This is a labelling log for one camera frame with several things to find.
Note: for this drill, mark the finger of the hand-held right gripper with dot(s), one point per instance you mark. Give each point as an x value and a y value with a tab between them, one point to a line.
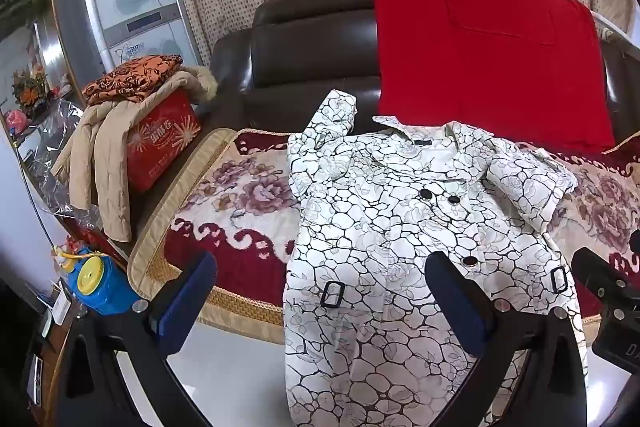
600	274

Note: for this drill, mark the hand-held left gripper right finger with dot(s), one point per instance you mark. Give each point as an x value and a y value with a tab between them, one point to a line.
459	307

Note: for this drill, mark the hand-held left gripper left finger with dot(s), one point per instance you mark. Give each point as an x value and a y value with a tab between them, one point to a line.
184	304

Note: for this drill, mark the white coat black crackle print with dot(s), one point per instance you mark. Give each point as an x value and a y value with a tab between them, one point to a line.
380	217

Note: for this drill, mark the blue yellow plastic container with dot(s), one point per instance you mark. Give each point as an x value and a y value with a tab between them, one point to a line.
100	284

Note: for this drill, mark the floral red beige sofa cover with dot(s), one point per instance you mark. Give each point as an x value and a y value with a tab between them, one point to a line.
235	207

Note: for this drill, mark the red printed box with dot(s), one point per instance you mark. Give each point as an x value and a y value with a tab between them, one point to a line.
160	142

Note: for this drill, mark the beige padded jacket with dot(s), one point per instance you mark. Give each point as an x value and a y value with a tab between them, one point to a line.
105	152

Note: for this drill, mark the clear plastic sheet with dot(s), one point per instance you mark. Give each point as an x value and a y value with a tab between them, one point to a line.
45	147

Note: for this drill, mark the orange black patterned cloth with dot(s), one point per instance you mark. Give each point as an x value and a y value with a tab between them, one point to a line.
130	79

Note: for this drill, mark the large red blanket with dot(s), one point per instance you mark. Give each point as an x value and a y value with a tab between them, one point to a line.
490	67

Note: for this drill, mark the orange artificial flowers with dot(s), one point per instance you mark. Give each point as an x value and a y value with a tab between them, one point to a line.
30	89

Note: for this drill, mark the dark brown leather sofa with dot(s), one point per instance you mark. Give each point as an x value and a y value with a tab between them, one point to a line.
310	52

